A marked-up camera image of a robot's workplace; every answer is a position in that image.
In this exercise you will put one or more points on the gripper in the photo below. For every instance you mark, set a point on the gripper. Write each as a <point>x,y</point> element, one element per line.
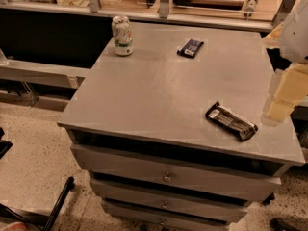
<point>296,38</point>

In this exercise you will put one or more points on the grey drawer cabinet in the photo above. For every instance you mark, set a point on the grey drawer cabinet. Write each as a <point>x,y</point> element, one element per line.
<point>154,102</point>

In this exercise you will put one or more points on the grey drawer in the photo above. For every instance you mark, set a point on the grey drawer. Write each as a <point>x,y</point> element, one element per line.
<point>214,180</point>
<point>168,201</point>
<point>165,219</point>

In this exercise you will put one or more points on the black chocolate rxbar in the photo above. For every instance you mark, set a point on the black chocolate rxbar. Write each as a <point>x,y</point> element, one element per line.
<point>233,123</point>

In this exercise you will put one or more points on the blue snack bar wrapper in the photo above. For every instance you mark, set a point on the blue snack bar wrapper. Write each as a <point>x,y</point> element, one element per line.
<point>190,48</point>

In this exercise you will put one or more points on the black chair leg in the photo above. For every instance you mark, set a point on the black chair leg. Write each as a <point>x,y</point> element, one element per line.
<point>68,186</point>

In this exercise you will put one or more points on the black object on floor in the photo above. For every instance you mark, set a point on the black object on floor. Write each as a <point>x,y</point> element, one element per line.
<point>278,224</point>

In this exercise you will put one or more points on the white green soda can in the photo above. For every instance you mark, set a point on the white green soda can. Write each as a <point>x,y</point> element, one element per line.
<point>122,35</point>

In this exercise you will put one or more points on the top grey drawer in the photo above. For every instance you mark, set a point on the top grey drawer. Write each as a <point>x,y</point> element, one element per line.
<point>214,180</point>

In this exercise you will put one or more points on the middle grey drawer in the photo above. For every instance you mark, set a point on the middle grey drawer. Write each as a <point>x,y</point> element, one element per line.
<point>168,201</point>

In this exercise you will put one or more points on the bottom grey drawer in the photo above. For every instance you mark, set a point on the bottom grey drawer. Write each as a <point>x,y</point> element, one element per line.
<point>165,219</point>

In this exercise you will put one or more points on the grey metal shelf rail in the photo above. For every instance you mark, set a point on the grey metal shelf rail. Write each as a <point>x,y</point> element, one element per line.
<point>46,74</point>

